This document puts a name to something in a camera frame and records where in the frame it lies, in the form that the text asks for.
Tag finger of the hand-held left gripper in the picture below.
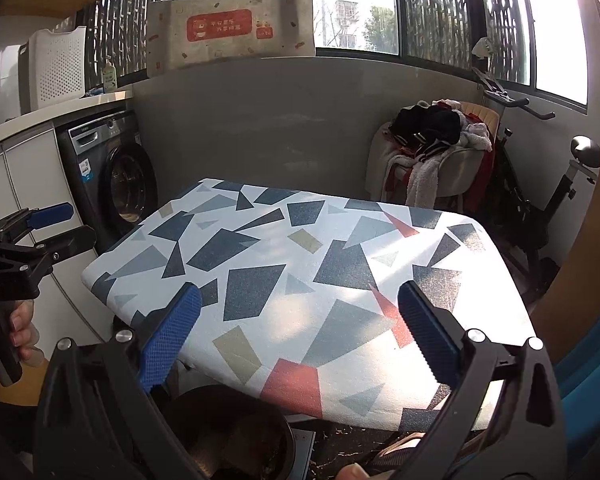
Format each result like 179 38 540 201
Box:
0 225 97 267
0 202 74 241

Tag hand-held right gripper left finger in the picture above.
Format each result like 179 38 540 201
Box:
32 283 203 480

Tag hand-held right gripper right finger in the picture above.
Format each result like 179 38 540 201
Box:
396 280 567 480

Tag black round bin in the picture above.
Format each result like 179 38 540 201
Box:
165 385 299 480

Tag person's left hand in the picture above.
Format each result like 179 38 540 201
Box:
0 305 42 368

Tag person's right hand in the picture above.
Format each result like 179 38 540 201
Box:
339 462 377 480

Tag dark grey washing machine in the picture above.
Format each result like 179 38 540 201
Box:
55 110 159 252

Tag person's foot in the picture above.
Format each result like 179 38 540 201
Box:
370 432 476 472

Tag white perforated laundry basket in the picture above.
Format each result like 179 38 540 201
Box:
19 26 88 113

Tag yellow-green bottle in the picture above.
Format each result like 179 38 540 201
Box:
102 57 120 95

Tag white fleece garment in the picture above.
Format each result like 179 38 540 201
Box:
384 149 454 209

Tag black exercise bike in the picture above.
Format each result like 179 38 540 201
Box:
472 67 600 307

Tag beige chair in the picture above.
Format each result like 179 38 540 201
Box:
367 102 501 211

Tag blue panel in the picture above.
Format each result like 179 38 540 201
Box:
552 330 600 466

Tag red garment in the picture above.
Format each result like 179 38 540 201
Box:
472 150 497 197

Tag black garment striped cuffs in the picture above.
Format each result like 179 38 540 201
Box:
389 101 462 147

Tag cardboard box with red label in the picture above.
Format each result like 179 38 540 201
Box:
145 0 317 78

